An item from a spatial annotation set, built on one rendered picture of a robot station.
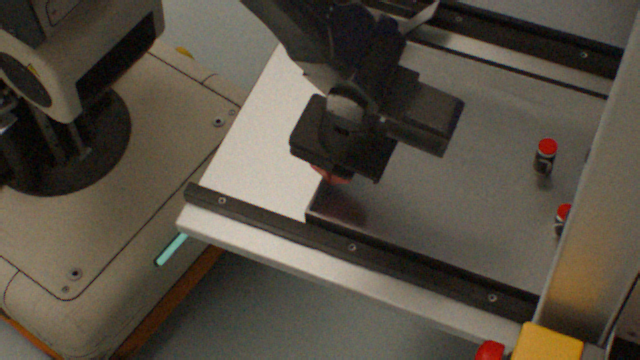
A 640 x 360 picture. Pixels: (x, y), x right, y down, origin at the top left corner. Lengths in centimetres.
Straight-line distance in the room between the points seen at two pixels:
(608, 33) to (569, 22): 5
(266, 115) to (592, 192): 54
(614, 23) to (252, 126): 46
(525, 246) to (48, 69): 68
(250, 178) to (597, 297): 45
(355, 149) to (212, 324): 108
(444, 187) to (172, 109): 94
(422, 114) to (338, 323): 114
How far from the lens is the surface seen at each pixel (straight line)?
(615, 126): 65
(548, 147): 109
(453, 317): 103
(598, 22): 127
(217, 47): 239
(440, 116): 89
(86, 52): 140
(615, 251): 78
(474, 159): 113
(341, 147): 97
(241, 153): 114
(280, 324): 199
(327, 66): 81
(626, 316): 86
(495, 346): 88
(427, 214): 109
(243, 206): 108
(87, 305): 177
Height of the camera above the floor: 182
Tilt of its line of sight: 58 degrees down
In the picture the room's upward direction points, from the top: 6 degrees counter-clockwise
